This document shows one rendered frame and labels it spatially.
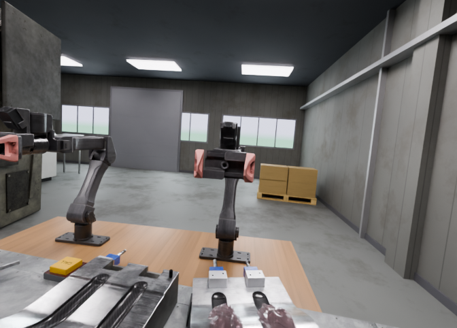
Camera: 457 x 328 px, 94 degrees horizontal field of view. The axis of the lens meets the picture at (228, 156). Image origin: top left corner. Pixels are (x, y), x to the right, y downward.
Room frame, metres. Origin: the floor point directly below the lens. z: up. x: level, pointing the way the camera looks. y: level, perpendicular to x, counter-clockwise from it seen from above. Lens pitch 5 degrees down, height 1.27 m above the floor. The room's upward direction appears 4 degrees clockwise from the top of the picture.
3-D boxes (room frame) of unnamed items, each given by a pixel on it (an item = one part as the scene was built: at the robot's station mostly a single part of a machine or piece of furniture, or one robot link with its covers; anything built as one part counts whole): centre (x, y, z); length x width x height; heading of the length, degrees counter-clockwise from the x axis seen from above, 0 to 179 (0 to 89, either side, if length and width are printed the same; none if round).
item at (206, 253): (0.82, -0.02, 0.84); 0.20 x 0.07 x 0.08; 86
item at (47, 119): (0.69, 0.59, 1.24); 0.12 x 0.09 x 0.12; 176
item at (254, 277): (0.64, -0.10, 0.86); 0.13 x 0.05 x 0.05; 7
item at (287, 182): (4.93, -1.37, 0.37); 1.31 x 0.90 x 0.74; 86
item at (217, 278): (0.62, 0.01, 0.86); 0.13 x 0.05 x 0.05; 7
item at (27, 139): (0.59, 0.60, 1.26); 0.07 x 0.06 x 0.11; 86
